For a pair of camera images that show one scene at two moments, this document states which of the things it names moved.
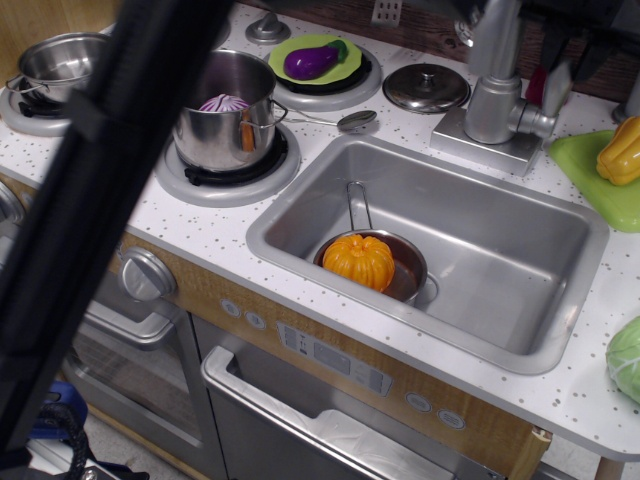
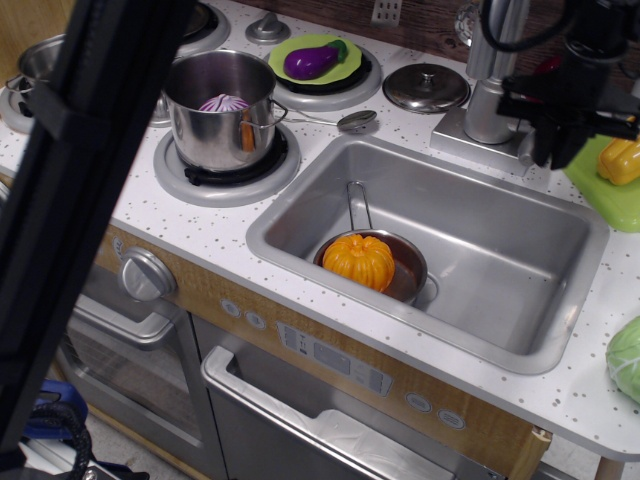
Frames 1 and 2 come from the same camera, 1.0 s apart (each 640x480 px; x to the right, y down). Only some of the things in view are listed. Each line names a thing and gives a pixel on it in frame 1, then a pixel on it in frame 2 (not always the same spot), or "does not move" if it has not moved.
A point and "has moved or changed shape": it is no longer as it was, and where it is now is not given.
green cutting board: [618, 203] does not move
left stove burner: [33, 117] does not move
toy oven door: [138, 364] does not move
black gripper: [565, 17] → [576, 90]
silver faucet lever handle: [557, 89] has moved or changed shape
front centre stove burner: [234, 187] does not move
